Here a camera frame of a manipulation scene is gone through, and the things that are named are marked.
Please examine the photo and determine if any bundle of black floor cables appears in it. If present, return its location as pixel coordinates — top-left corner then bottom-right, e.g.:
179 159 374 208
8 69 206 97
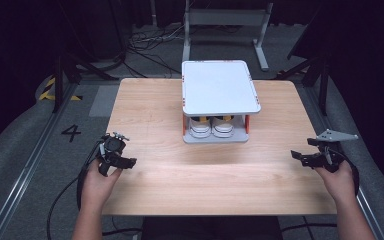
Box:
125 23 188 80

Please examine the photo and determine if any left hand-held gripper black cable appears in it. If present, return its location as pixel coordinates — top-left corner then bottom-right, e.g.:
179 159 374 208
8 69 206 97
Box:
45 139 109 240

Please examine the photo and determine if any person's left hand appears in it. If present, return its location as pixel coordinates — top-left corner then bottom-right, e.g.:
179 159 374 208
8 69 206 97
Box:
79 159 125 212

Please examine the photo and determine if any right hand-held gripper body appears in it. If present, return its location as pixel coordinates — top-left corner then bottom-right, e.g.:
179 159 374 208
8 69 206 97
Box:
306 128 360 174

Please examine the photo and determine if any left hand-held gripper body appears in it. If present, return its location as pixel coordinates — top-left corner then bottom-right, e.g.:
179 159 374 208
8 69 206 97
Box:
96 131 131 178

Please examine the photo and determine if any aluminium floor rail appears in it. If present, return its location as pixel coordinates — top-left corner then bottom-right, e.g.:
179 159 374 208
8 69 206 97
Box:
0 83 78 240

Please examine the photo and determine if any yellow and black striped tape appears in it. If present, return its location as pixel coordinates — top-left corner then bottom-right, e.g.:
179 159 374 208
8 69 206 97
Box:
38 77 83 102

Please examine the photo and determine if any person's right hand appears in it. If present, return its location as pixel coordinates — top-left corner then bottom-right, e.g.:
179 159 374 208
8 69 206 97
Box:
314 161 358 205

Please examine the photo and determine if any grey metal stand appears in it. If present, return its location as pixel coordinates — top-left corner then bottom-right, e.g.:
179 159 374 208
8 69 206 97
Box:
181 0 274 73

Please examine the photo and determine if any right hand-held gripper black cable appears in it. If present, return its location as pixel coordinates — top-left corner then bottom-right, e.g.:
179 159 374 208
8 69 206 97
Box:
328 146 361 198

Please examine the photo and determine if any hand-held gripper black cable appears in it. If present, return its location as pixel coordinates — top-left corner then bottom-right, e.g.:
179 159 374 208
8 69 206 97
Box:
328 146 361 198
45 139 109 240

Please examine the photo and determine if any black metal stand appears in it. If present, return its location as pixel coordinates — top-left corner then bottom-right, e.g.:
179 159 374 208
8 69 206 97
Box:
274 54 332 118
51 49 121 114

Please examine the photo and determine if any white two-tier shoe rack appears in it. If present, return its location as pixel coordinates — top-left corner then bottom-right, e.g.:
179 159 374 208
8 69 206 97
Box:
181 59 262 145

